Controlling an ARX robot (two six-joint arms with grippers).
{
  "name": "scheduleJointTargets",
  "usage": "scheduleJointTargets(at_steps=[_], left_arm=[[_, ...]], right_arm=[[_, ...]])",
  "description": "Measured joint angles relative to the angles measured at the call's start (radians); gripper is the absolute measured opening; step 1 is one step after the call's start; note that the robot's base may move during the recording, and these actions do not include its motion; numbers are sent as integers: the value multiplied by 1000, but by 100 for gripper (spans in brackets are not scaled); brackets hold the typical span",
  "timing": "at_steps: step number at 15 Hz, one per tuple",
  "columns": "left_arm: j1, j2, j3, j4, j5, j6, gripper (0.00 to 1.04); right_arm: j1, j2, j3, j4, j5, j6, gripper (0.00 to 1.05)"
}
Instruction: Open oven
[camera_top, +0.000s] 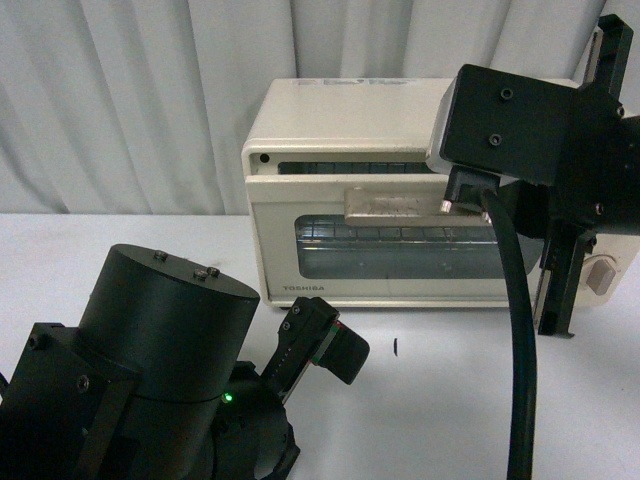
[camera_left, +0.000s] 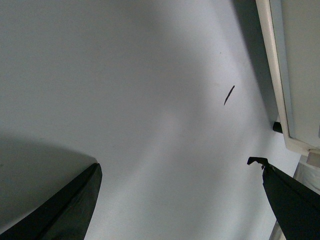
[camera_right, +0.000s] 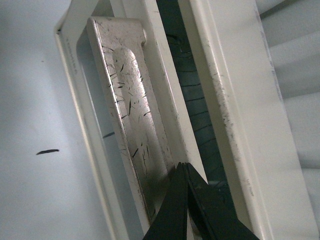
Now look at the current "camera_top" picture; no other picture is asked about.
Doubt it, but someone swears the lower beige timer knob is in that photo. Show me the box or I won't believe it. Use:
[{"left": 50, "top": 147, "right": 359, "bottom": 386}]
[{"left": 585, "top": 255, "right": 617, "bottom": 296}]

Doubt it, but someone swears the white pleated curtain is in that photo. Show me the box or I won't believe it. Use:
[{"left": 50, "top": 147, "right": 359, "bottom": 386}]
[{"left": 1, "top": 1, "right": 639, "bottom": 215}]

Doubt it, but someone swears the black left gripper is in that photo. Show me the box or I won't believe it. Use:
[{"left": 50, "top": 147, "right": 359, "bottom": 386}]
[{"left": 210, "top": 297, "right": 370, "bottom": 479}]

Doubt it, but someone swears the cream Toshiba toaster oven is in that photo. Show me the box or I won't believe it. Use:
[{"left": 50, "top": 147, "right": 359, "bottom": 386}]
[{"left": 241, "top": 76, "right": 639, "bottom": 306}]

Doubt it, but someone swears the thick black camera cable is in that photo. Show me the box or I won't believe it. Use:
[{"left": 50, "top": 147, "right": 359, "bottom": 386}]
[{"left": 479, "top": 189, "right": 539, "bottom": 480}]

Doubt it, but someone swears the cream glass oven door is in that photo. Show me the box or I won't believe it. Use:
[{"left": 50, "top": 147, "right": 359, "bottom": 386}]
[{"left": 246, "top": 175, "right": 546, "bottom": 309}]

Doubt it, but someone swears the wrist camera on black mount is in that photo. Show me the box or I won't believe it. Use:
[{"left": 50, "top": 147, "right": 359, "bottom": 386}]
[{"left": 426, "top": 64, "right": 580, "bottom": 214}]

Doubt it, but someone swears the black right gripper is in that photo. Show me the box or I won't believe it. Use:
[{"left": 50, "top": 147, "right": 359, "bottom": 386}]
[{"left": 524, "top": 14, "right": 635, "bottom": 336}]

